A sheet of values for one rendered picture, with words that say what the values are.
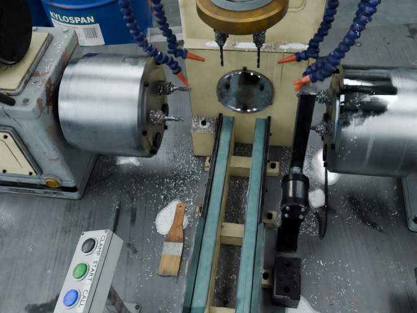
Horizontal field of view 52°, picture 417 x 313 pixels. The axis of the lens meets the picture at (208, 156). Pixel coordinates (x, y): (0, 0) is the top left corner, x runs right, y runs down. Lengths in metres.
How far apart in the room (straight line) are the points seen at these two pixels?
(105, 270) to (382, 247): 0.67
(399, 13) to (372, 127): 2.41
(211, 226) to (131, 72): 0.39
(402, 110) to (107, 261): 0.65
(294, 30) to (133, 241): 0.68
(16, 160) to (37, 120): 0.17
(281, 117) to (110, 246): 0.59
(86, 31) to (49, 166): 1.38
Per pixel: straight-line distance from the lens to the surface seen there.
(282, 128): 1.22
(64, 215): 1.25
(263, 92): 1.11
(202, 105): 1.18
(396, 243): 1.18
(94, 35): 2.45
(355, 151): 0.95
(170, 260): 1.10
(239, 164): 1.18
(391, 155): 0.97
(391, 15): 3.28
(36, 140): 1.09
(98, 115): 0.99
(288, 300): 1.01
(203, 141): 1.20
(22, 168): 1.20
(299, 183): 0.92
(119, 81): 0.99
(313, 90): 0.80
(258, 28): 0.82
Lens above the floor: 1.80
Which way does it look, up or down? 52 degrees down
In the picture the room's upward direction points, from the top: 6 degrees counter-clockwise
